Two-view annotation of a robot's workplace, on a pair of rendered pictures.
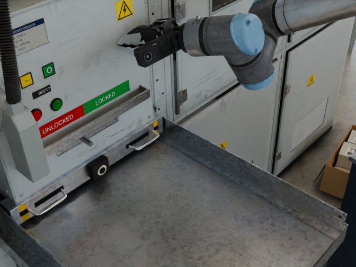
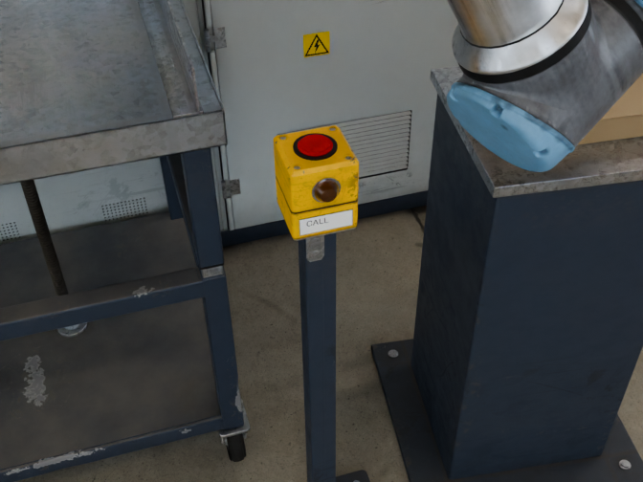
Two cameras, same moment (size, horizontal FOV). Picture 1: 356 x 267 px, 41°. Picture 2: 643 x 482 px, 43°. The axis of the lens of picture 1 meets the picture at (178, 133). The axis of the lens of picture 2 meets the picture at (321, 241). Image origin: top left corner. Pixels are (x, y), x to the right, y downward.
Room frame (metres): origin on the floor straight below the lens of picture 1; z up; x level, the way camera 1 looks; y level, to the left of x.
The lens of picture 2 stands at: (0.07, -0.99, 1.44)
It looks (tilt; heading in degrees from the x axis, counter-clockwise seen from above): 42 degrees down; 29
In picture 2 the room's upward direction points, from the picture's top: 1 degrees counter-clockwise
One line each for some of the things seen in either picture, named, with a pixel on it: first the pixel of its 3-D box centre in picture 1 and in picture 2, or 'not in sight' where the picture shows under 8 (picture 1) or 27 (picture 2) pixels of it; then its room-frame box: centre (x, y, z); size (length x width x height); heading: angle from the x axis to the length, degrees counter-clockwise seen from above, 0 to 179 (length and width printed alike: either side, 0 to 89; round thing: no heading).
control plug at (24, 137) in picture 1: (24, 141); not in sight; (0.83, 0.34, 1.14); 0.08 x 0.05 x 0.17; 46
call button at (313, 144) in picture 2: not in sight; (315, 148); (0.73, -0.61, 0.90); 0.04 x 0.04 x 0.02
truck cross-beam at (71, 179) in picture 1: (90, 162); not in sight; (1.04, 0.25, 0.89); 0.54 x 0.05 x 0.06; 136
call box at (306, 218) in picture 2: not in sight; (316, 182); (0.73, -0.61, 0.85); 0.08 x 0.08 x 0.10; 46
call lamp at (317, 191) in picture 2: not in sight; (327, 192); (0.70, -0.64, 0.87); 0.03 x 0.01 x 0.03; 136
